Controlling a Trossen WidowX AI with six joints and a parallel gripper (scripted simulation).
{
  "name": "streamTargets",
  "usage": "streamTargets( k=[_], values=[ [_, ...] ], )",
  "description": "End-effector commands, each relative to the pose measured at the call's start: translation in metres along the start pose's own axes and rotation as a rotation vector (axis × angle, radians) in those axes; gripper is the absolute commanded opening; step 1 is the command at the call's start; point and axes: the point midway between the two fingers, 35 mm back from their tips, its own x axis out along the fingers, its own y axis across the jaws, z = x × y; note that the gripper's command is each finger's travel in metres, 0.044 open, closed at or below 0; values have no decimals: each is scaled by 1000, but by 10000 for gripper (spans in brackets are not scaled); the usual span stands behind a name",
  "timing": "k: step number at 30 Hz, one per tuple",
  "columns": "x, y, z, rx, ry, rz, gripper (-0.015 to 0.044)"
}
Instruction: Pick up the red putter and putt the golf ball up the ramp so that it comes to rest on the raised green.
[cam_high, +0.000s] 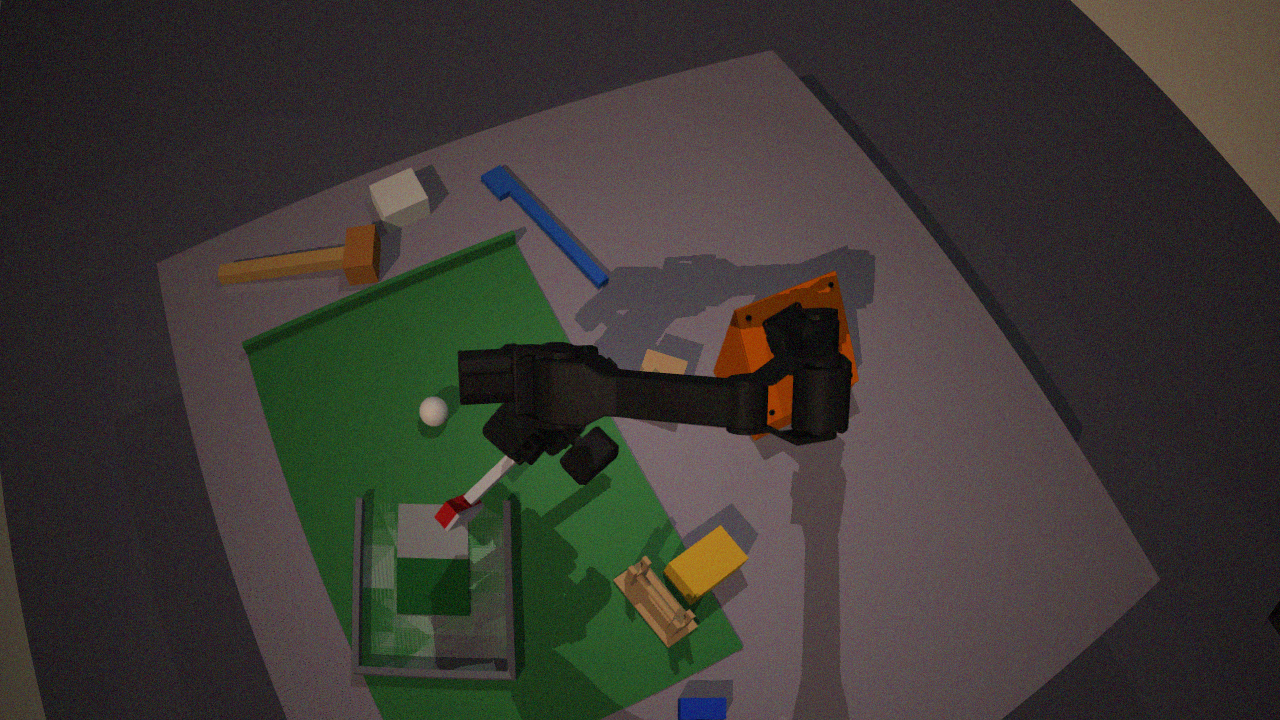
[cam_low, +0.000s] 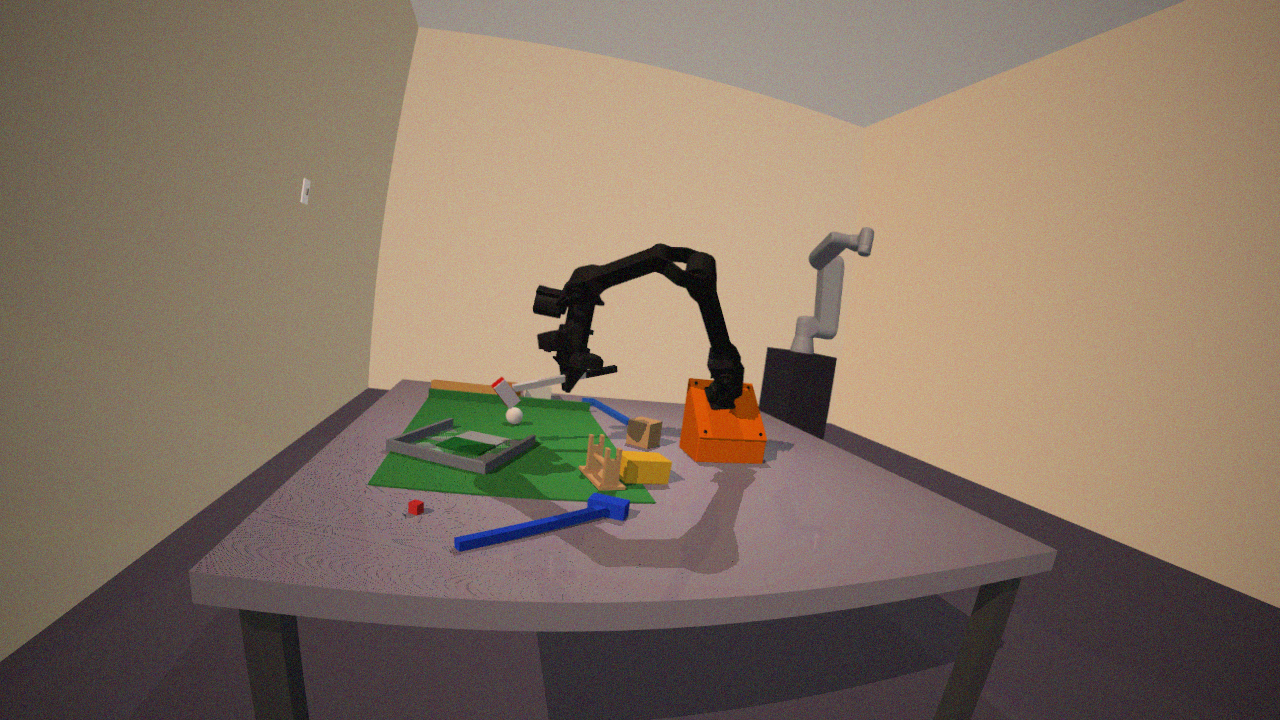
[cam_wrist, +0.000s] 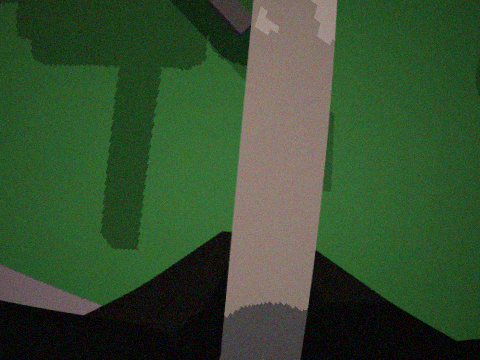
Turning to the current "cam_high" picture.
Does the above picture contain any green putting mat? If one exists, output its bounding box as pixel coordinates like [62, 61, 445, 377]
[248, 243, 742, 720]

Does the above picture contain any yellow rectangular block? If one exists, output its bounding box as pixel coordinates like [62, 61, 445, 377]
[663, 527, 748, 605]

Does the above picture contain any beige ball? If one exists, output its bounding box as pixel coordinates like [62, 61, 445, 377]
[420, 397, 448, 427]

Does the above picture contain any brown wooden mallet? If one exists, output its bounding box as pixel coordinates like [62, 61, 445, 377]
[218, 224, 381, 286]

